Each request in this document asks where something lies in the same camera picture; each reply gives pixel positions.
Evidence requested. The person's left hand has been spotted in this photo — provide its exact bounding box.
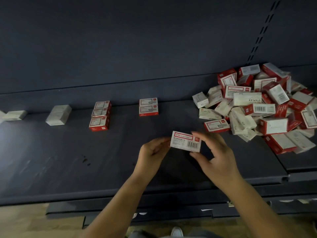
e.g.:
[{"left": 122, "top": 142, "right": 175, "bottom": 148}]
[{"left": 133, "top": 137, "right": 171, "bottom": 182}]

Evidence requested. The person's right forearm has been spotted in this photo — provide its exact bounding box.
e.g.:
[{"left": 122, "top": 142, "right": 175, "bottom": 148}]
[{"left": 227, "top": 178, "right": 310, "bottom": 238}]

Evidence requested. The person's right hand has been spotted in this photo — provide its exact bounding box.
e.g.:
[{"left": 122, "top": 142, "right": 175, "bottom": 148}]
[{"left": 190, "top": 131, "right": 243, "bottom": 191}]

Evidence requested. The small red white box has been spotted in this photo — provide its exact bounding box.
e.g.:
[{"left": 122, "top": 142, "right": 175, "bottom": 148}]
[
  {"left": 92, "top": 107, "right": 111, "bottom": 117},
  {"left": 139, "top": 104, "right": 159, "bottom": 117},
  {"left": 94, "top": 100, "right": 112, "bottom": 109},
  {"left": 170, "top": 130, "right": 202, "bottom": 153},
  {"left": 89, "top": 115, "right": 110, "bottom": 132},
  {"left": 139, "top": 97, "right": 159, "bottom": 106}
]

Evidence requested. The pile of red white boxes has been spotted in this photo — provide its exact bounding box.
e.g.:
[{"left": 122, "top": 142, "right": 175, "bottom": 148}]
[{"left": 192, "top": 62, "right": 317, "bottom": 155}]

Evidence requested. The person's left forearm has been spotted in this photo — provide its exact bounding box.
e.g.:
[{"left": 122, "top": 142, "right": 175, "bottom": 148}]
[{"left": 79, "top": 173, "right": 149, "bottom": 238}]

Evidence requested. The dark metal shelf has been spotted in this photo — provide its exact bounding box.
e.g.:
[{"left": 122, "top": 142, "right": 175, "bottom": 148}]
[{"left": 0, "top": 0, "right": 317, "bottom": 228}]

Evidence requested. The person's grey shoe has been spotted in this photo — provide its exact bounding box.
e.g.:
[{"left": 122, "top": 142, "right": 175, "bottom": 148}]
[{"left": 170, "top": 226, "right": 184, "bottom": 238}]

